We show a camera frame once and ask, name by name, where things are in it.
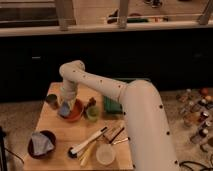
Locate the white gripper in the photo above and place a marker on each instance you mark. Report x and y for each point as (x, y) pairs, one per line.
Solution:
(68, 93)

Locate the blue sponge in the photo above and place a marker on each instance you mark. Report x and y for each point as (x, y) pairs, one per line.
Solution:
(64, 110)

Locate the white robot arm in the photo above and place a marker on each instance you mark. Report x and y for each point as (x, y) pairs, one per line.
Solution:
(150, 142)

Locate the red bowl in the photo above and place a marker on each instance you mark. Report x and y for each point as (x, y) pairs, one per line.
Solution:
(76, 112)

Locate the dark brown bowl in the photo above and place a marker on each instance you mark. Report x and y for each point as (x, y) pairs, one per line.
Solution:
(52, 138)

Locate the grey metal cup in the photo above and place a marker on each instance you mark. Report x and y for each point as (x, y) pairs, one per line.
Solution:
(52, 101)

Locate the brown figurine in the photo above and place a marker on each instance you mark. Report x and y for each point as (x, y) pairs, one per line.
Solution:
(91, 102)

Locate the green cup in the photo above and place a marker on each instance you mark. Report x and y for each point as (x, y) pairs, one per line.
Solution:
(92, 113)

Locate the green dish rack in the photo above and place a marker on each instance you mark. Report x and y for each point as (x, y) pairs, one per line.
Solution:
(111, 106)

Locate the wooden table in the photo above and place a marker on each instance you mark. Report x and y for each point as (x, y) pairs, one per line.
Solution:
(69, 134)

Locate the white railing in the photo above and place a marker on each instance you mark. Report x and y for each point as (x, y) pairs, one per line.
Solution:
(56, 17)

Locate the grey cloth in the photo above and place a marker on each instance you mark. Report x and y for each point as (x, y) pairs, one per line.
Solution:
(41, 143)

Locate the yellow spatula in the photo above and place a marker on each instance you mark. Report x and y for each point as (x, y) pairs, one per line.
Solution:
(85, 156)

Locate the black handled utensil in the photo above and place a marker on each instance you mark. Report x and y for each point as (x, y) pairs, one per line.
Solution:
(111, 141)

